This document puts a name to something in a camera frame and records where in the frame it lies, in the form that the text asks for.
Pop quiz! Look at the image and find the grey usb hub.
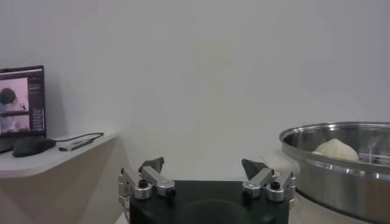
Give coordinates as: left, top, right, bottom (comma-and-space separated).
58, 139, 94, 152

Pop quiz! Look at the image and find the stainless steel steamer basket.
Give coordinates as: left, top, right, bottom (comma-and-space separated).
278, 121, 390, 223

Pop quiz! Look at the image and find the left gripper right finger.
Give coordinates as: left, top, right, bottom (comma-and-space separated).
241, 158, 297, 208

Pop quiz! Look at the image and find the black usb hub cable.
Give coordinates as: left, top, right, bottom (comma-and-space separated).
54, 132, 105, 144

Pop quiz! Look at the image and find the black computer mouse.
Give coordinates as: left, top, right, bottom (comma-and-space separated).
12, 136, 57, 158

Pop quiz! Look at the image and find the black laptop with mouse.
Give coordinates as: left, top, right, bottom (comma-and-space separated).
0, 65, 47, 153

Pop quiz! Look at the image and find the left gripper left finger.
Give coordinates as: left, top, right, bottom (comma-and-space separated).
118, 156, 177, 223

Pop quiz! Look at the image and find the white steamed baozi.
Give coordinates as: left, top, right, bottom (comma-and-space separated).
311, 138, 360, 163

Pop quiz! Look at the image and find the white side table with mouse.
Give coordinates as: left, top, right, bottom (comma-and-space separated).
0, 132, 129, 224

